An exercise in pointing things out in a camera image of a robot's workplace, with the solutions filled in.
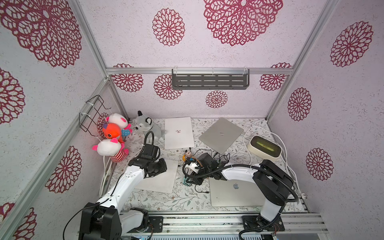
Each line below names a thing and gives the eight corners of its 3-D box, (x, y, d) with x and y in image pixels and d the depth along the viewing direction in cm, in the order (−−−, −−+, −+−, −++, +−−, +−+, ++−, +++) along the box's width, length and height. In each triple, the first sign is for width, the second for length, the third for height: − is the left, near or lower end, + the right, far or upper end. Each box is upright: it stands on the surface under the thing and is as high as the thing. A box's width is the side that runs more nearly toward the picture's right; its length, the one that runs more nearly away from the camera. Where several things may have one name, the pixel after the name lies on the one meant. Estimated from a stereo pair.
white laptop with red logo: (164, 149, 105) (164, 147, 103) (165, 120, 123) (165, 118, 121) (194, 147, 106) (194, 145, 104) (191, 118, 124) (191, 116, 122)
